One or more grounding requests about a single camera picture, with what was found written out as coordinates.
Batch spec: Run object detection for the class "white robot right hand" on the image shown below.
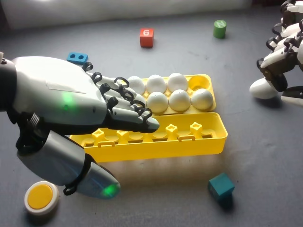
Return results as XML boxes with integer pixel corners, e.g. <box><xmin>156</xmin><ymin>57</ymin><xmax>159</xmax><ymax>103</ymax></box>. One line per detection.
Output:
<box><xmin>256</xmin><ymin>0</ymin><xmax>303</xmax><ymax>107</ymax></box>

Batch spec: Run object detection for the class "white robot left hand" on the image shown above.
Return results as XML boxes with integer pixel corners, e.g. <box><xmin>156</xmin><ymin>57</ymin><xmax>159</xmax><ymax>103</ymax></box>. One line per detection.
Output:
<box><xmin>11</xmin><ymin>56</ymin><xmax>160</xmax><ymax>201</ymax></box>

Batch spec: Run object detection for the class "yellow egg carton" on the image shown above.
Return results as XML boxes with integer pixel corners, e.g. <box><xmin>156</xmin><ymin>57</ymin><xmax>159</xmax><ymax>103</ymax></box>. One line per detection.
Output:
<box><xmin>70</xmin><ymin>74</ymin><xmax>229</xmax><ymax>163</ymax></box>

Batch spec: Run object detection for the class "blue two-hole block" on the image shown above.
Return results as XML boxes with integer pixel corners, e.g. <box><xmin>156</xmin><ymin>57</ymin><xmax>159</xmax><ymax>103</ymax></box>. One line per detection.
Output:
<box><xmin>67</xmin><ymin>52</ymin><xmax>89</xmax><ymax>64</ymax></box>

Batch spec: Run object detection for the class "green letter N cylinder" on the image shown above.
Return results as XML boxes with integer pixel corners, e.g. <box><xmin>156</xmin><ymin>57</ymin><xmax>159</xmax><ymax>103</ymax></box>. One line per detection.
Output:
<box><xmin>213</xmin><ymin>19</ymin><xmax>227</xmax><ymax>39</ymax></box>

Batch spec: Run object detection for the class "red number six block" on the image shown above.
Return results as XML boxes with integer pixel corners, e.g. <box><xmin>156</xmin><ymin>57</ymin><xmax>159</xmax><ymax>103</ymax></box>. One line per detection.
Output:
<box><xmin>139</xmin><ymin>28</ymin><xmax>155</xmax><ymax>48</ymax></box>

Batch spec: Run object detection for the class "white disc with yellow centre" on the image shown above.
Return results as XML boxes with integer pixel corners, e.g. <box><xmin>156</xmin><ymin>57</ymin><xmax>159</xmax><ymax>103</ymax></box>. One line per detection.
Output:
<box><xmin>24</xmin><ymin>181</ymin><xmax>60</xmax><ymax>215</ymax></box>

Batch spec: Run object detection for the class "grey table cloth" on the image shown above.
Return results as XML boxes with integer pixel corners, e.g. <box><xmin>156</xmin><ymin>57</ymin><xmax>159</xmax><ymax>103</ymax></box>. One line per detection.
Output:
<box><xmin>0</xmin><ymin>11</ymin><xmax>303</xmax><ymax>227</ymax></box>

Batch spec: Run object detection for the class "teal wooden cube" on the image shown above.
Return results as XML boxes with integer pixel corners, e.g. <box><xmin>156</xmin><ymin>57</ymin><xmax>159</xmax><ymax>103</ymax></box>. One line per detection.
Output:
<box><xmin>207</xmin><ymin>172</ymin><xmax>235</xmax><ymax>203</ymax></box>

